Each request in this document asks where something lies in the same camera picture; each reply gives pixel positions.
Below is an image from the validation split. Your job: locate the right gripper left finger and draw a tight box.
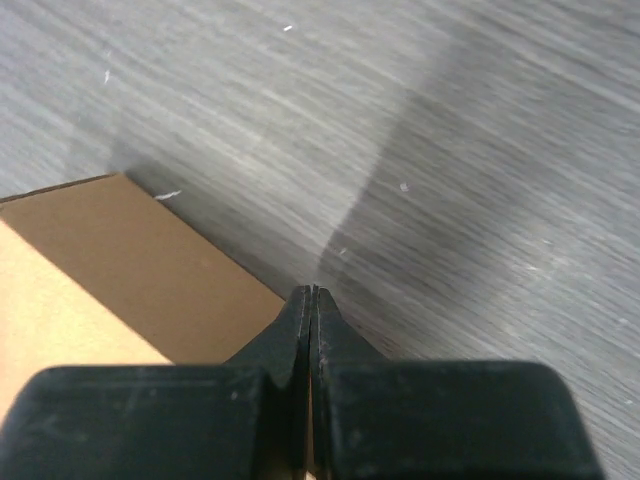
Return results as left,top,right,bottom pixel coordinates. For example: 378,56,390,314
1,286,311,479

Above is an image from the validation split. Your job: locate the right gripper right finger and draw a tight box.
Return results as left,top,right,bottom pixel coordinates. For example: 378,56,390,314
309,287,603,479

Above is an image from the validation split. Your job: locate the brown cardboard box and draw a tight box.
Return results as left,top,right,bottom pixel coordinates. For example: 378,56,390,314
1,174,283,406

